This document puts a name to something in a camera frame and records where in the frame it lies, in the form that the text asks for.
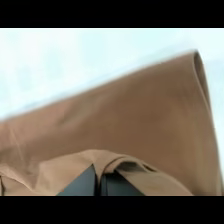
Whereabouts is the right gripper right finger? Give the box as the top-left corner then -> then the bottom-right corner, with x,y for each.
99,171 -> 146,197

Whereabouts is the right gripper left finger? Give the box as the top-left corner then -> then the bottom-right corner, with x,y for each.
56,163 -> 98,197

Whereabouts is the brown shirt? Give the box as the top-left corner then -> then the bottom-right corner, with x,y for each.
0,49 -> 224,197

